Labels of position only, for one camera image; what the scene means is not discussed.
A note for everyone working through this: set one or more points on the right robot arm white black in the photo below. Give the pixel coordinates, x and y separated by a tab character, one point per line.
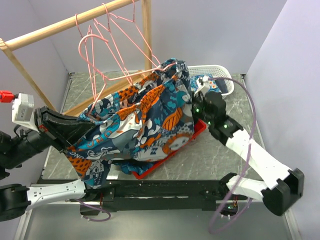
280	186

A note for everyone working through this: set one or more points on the wooden clothes rack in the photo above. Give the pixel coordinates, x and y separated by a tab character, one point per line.
7	47

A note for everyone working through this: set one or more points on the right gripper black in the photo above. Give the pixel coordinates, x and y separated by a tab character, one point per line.
197	97

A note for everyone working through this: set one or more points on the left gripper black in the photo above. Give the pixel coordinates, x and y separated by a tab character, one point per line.
61	129

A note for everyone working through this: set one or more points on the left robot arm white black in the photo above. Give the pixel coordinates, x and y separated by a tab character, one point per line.
35	131

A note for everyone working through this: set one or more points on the blue floral shorts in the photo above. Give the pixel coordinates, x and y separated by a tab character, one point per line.
138	167

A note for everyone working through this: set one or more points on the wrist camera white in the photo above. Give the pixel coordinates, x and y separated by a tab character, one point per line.
203	85
23	111

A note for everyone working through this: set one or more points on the blue floral cloth in basket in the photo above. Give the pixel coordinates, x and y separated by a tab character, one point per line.
193	84

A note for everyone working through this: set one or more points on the red plastic tray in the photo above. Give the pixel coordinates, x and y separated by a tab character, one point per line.
199	127

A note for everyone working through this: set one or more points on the pink wire hanger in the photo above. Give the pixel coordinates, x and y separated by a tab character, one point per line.
91	70
104	29
104	77
137	29

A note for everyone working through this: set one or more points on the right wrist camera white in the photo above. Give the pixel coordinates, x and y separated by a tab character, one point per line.
203	85

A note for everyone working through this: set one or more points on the white plastic basket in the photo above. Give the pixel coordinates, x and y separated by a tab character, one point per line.
217	71

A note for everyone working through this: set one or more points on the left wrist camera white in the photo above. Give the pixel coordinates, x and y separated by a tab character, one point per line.
23	111

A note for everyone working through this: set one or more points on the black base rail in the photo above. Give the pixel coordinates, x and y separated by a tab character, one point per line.
143	195

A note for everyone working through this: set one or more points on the dark denim cloth in basket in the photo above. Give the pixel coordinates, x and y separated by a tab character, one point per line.
222	85

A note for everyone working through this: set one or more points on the orange blue patterned shorts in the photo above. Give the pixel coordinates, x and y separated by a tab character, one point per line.
144	122

